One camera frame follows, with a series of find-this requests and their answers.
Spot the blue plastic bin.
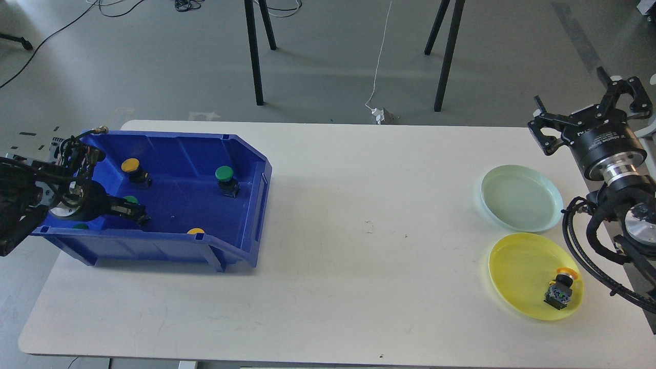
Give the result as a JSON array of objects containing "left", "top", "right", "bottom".
[{"left": 31, "top": 131, "right": 272, "bottom": 272}]

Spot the yellow button back in bin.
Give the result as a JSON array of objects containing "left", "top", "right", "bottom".
[{"left": 121, "top": 157, "right": 152, "bottom": 189}]

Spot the right black tripod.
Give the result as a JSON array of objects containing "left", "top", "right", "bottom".
[{"left": 424, "top": 1, "right": 466, "bottom": 112}]

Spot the white cable with plug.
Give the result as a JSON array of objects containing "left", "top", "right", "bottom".
[{"left": 365, "top": 0, "right": 396, "bottom": 125}]

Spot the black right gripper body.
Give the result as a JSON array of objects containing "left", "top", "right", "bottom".
[{"left": 563, "top": 105, "right": 647, "bottom": 181}]

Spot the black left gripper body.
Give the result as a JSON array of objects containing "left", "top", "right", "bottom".
[{"left": 67, "top": 181, "right": 111, "bottom": 222}]

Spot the left black tripod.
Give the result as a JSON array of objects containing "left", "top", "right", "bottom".
[{"left": 243, "top": 1, "right": 277, "bottom": 107}]

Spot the black floor cable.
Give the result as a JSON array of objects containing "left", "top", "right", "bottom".
[{"left": 0, "top": 0, "right": 303, "bottom": 90}]

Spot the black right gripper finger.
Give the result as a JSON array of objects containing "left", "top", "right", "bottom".
[
  {"left": 527, "top": 95, "right": 583, "bottom": 156},
  {"left": 596, "top": 66, "right": 651, "bottom": 120}
]

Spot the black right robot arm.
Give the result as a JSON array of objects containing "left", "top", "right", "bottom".
[{"left": 527, "top": 66, "right": 654, "bottom": 313}]

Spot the black tripod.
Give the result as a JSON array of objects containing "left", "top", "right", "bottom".
[
  {"left": 243, "top": 1, "right": 277, "bottom": 107},
  {"left": 424, "top": 1, "right": 466, "bottom": 112}
]

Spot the light green plate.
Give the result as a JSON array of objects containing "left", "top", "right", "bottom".
[{"left": 479, "top": 165, "right": 564, "bottom": 233}]

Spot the yellow push button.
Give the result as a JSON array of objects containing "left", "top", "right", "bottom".
[{"left": 543, "top": 267, "right": 579, "bottom": 310}]

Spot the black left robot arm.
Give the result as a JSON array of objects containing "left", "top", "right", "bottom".
[{"left": 1, "top": 126, "right": 150, "bottom": 257}]

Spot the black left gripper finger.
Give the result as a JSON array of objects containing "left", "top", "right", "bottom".
[
  {"left": 110, "top": 210, "right": 151, "bottom": 227},
  {"left": 106, "top": 197, "right": 146, "bottom": 217}
]

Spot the yellow plate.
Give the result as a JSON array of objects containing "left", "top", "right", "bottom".
[{"left": 488, "top": 233, "right": 584, "bottom": 321}]

